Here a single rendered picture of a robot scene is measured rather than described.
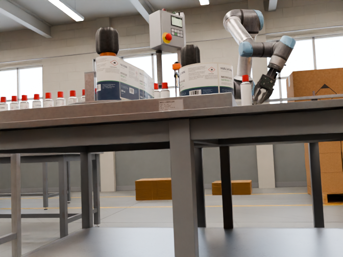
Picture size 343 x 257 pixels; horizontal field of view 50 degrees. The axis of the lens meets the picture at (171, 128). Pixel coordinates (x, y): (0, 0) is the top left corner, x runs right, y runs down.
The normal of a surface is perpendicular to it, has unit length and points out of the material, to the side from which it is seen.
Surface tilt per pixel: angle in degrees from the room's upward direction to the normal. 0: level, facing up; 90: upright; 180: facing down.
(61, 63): 90
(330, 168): 90
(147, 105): 90
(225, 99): 90
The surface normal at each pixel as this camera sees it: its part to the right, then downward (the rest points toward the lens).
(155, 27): -0.75, -0.02
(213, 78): 0.12, -0.07
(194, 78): -0.54, -0.04
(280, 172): -0.22, -0.06
